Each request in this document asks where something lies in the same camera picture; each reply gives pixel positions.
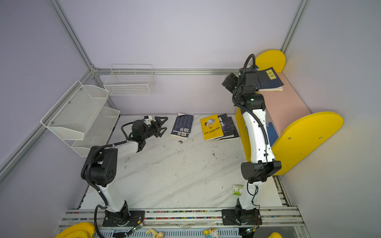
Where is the white wire basket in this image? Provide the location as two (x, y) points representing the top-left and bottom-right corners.
(103, 64), (155, 96)

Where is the yellow white toy figure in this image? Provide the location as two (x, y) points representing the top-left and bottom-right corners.
(203, 228), (219, 238)

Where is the black cover book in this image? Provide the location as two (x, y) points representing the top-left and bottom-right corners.
(217, 114), (239, 140)

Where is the beige toy figure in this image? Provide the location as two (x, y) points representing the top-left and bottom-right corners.
(145, 229), (164, 238)

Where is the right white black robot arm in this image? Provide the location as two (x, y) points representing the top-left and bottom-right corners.
(222, 65), (282, 215)

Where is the white perforated metal shelf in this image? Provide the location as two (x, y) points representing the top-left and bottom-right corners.
(40, 80), (109, 140)

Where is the yellow pink blue bookshelf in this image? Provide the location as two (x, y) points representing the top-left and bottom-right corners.
(236, 50), (344, 175)

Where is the small green white box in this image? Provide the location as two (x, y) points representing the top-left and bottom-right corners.
(232, 184), (244, 196)

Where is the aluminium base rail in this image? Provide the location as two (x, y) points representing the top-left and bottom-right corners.
(56, 207), (310, 238)

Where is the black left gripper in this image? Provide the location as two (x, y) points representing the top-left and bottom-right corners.
(142, 116), (168, 140)

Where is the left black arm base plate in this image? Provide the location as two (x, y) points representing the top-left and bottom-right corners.
(102, 210), (145, 227)

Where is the lower white perforated shelf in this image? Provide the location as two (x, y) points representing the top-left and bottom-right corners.
(71, 107), (120, 157)

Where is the dark blue book yellow label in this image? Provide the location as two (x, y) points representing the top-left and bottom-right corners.
(257, 67), (284, 91)

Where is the yellow plastic toy left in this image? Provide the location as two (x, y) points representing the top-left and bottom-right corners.
(55, 222), (95, 238)

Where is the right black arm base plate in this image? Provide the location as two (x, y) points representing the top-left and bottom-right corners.
(221, 208), (263, 226)

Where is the yellow object bottom right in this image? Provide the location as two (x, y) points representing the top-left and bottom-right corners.
(267, 232), (282, 238)

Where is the yellow cartoon cover book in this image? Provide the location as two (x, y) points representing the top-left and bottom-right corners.
(200, 114), (224, 141)

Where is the dark blue barcode book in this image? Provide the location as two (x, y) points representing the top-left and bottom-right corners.
(171, 113), (194, 138)

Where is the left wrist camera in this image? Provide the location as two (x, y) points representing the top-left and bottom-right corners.
(143, 116), (152, 126)

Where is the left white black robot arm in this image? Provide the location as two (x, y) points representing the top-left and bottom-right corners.
(81, 116), (168, 214)

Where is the black corrugated cable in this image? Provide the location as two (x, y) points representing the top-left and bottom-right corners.
(81, 121), (135, 238)

